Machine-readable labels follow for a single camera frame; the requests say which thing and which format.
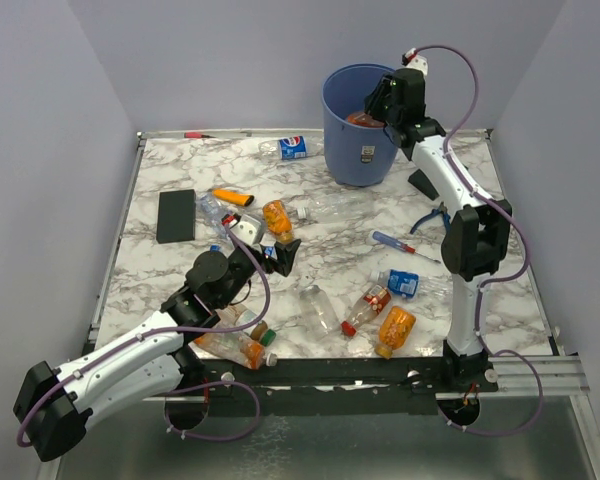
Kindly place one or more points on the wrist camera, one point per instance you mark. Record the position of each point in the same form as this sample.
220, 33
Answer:
413, 60
248, 229

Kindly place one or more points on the green cap bottle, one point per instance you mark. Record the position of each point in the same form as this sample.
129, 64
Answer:
240, 315

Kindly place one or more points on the blue plastic bin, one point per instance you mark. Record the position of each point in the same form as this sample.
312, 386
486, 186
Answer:
355, 155

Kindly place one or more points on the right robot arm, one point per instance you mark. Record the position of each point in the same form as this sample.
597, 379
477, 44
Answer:
478, 238

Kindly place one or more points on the clear bottle white cap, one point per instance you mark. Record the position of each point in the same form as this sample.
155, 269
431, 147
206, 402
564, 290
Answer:
336, 208

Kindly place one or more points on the Pepsi bottle on table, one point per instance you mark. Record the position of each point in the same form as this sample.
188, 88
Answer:
289, 148

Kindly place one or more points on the orange bottle white cap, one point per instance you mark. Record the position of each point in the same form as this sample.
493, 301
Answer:
238, 348

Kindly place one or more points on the blue handled pliers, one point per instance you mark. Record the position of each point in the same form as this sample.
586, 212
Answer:
440, 211

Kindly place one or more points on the orange bottle front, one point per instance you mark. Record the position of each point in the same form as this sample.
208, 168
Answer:
394, 331

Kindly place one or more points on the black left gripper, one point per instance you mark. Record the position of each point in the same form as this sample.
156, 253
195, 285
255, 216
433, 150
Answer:
285, 256

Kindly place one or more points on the orange utility knife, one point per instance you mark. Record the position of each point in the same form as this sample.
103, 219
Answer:
232, 197

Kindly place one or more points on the black box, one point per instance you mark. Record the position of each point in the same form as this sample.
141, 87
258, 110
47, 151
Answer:
176, 216
421, 182

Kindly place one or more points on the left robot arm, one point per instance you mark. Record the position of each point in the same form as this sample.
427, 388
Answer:
56, 406

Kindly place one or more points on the black box right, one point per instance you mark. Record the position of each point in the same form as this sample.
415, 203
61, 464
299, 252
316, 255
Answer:
421, 182

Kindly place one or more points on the red cap tea bottle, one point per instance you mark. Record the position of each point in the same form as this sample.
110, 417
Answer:
366, 308

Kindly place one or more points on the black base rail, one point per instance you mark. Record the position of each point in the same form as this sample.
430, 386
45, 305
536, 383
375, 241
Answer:
293, 387

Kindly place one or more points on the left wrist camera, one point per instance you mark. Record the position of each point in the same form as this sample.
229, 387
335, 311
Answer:
248, 229

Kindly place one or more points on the black box left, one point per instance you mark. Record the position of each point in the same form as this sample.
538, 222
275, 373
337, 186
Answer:
176, 216

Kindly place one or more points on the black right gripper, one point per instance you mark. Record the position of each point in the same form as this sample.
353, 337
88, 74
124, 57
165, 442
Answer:
373, 103

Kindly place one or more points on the red marker pen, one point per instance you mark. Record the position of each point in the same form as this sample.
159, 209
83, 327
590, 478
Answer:
197, 135

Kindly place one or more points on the large crushed orange-label bottle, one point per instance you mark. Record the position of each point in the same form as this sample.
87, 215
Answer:
362, 119

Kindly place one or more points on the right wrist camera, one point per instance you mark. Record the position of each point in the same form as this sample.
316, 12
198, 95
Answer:
413, 60

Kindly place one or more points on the clear wide bottle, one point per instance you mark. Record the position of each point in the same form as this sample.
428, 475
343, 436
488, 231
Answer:
318, 312

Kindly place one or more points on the blue label water bottle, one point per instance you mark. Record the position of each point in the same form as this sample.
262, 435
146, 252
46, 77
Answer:
408, 285

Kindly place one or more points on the small orange juice bottle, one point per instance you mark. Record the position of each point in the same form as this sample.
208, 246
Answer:
278, 221

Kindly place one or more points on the small clear crushed bottle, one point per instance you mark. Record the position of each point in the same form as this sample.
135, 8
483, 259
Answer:
213, 213

